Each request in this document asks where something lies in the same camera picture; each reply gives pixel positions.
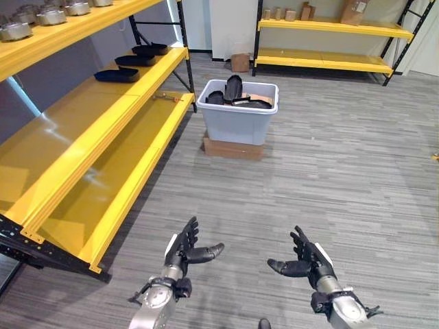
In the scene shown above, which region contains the large yellow metal shelf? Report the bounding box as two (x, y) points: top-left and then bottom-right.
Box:
(0, 0), (198, 284)

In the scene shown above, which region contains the flat brown cardboard box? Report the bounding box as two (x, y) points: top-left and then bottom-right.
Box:
(202, 131), (265, 162)

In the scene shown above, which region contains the black sole-shaped part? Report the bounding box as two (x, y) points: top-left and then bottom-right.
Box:
(231, 97), (274, 110)
(114, 53), (157, 68)
(131, 42), (169, 57)
(224, 74), (244, 103)
(204, 90), (226, 105)
(93, 67), (141, 84)

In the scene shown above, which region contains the tall brown wooden block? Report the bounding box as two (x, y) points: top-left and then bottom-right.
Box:
(300, 1), (315, 21)

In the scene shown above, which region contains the small metal tool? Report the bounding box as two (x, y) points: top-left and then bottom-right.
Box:
(152, 91), (182, 103)

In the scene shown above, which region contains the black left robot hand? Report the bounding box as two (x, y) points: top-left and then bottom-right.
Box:
(163, 215), (225, 277)

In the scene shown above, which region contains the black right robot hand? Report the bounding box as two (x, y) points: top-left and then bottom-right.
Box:
(267, 225), (334, 289)

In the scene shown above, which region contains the brown cardboard sheet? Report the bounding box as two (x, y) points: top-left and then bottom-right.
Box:
(241, 90), (276, 106)

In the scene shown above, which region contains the large brown paper package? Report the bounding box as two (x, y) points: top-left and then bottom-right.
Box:
(340, 0), (370, 26)

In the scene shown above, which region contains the grey plastic box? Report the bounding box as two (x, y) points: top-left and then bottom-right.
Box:
(195, 78), (280, 147)

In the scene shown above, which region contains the small yellow metal shelf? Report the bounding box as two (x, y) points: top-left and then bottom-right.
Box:
(252, 0), (436, 87)

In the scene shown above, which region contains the small brown cardboard box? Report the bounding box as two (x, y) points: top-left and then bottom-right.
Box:
(230, 53), (250, 73)

